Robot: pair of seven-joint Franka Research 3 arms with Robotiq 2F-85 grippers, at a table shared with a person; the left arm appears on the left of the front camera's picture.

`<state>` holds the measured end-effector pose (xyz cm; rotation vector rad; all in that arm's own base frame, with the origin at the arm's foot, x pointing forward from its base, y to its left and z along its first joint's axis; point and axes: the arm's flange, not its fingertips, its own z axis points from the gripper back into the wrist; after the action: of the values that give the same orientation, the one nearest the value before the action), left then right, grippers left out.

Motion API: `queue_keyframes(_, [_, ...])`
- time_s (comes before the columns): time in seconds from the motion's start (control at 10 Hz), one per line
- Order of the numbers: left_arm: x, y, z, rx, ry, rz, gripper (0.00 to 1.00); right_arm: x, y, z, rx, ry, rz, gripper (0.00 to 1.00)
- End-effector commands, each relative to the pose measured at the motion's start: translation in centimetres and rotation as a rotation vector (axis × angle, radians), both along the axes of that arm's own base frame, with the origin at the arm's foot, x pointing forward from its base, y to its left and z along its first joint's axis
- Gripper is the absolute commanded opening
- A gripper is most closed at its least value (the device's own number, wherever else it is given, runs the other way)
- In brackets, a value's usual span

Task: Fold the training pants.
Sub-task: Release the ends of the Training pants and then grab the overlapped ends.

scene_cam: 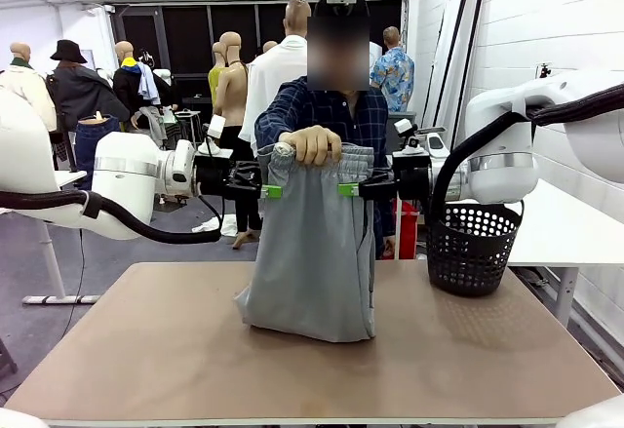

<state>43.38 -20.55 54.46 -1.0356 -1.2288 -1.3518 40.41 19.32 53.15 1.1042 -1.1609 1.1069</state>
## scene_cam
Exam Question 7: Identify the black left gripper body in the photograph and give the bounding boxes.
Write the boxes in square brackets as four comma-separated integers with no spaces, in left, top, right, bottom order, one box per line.
[194,156,234,199]

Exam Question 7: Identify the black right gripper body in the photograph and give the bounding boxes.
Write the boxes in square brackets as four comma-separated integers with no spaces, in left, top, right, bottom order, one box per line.
[392,154,434,201]

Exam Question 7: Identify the grey shorts garment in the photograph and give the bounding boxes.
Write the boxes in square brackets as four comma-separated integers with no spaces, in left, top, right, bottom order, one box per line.
[233,140,377,345]

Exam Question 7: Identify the person's left forearm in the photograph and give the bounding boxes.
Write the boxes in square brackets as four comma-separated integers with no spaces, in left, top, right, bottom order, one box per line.
[374,198,396,239]

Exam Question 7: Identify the person's right forearm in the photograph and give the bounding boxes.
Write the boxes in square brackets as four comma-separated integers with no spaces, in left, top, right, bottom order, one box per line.
[253,100,318,154]

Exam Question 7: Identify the bare mannequin in black pants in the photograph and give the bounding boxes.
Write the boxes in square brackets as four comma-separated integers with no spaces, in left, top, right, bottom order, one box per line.
[214,31,264,250]

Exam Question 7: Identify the person's right hand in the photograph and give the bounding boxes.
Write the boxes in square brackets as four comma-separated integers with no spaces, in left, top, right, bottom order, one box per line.
[282,125,342,166]

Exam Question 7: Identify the white cloth on floor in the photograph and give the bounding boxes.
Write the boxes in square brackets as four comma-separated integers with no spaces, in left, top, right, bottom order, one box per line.
[192,216,238,237]

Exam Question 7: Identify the red shopping bag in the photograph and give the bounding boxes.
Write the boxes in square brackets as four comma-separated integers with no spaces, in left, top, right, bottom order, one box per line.
[392,198,419,259]

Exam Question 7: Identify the dark grey cabinet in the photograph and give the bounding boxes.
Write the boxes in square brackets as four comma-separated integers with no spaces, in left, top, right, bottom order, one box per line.
[387,111,418,151]

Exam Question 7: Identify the small white background table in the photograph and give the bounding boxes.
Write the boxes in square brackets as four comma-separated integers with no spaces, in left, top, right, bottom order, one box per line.
[174,108,204,144]

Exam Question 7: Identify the person in dark plaid shirt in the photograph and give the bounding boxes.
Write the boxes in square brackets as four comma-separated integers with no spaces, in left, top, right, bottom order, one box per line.
[253,0,397,261]

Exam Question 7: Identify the grey hanging garment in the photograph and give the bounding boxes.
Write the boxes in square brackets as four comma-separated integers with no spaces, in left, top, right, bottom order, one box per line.
[131,104,170,149]

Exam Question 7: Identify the mannequin in yellow-green top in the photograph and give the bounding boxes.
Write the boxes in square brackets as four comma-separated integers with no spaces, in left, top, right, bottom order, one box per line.
[208,41,228,105]

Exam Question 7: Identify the man in blue floral shirt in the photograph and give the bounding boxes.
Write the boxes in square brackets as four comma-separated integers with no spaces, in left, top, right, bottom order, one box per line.
[370,25,415,113]

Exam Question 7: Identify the black perforated laundry basket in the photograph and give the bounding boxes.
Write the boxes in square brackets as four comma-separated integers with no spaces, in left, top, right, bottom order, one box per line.
[426,198,526,297]

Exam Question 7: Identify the figure in white shirt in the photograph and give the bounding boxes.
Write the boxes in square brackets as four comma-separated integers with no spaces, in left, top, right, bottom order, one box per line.
[238,0,313,156]

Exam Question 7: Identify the light blue hanging shirt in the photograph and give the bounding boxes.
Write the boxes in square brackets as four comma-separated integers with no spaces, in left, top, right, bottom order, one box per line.
[136,60,161,106]

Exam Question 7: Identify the black-framed white panel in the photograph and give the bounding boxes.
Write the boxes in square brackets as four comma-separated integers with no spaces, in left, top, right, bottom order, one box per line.
[421,0,473,132]
[446,0,488,130]

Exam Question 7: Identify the blue jeans on stand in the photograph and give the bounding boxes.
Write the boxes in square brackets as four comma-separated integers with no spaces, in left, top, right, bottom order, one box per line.
[74,114,121,190]

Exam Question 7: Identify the mannequin with yellow scarf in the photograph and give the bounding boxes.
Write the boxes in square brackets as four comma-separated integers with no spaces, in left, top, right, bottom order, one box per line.
[112,40,179,122]

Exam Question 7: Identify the mannequin in dark coat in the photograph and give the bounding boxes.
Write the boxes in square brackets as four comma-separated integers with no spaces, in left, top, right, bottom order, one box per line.
[48,39,131,132]

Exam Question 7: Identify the black cap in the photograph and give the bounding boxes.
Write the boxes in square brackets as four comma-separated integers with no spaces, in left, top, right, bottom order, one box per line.
[314,0,371,19]

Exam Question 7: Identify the large white side table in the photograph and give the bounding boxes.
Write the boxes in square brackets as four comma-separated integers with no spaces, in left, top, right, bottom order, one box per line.
[506,178,624,328]

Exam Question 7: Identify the black bucket hat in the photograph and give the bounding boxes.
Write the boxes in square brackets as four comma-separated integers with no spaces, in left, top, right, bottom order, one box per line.
[50,39,88,64]

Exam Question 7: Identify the mannequin in cream jacket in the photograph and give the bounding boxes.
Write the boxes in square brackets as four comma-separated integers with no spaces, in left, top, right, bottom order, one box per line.
[0,41,58,132]

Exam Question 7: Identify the white table with T-foot leg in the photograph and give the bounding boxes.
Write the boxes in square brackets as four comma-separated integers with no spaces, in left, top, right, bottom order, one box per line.
[0,169,101,306]

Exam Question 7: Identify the black stand foot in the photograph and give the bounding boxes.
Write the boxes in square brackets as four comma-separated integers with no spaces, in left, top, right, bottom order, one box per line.
[0,337,19,375]

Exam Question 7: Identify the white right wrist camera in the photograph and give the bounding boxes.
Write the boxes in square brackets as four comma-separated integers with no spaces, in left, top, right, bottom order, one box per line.
[392,117,431,157]

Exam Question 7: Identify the thin black floor cable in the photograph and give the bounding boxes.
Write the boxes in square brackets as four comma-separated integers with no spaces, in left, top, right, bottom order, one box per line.
[60,230,87,341]

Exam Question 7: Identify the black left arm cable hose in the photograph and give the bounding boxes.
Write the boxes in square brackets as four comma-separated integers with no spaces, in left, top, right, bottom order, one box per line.
[0,188,223,245]

